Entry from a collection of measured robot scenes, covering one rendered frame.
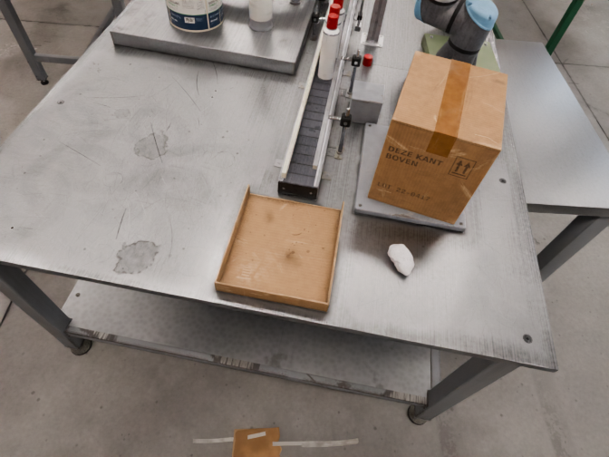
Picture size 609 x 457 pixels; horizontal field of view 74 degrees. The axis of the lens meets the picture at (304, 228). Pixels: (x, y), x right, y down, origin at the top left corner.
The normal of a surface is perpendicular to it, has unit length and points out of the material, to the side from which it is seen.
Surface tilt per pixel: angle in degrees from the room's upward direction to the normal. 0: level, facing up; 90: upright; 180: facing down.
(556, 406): 0
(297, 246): 0
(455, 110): 0
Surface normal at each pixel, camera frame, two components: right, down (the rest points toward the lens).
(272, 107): 0.07, -0.58
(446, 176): -0.33, 0.75
